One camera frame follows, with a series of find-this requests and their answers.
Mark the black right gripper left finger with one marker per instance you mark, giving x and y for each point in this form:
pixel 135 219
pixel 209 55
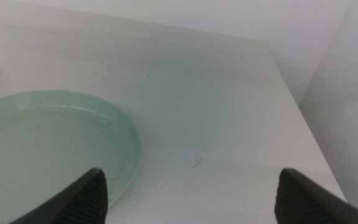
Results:
pixel 79 202

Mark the green shallow bowl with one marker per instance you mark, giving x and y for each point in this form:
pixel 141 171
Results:
pixel 42 140

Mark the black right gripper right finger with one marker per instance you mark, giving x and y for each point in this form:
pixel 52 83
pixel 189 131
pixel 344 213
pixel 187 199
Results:
pixel 303 202

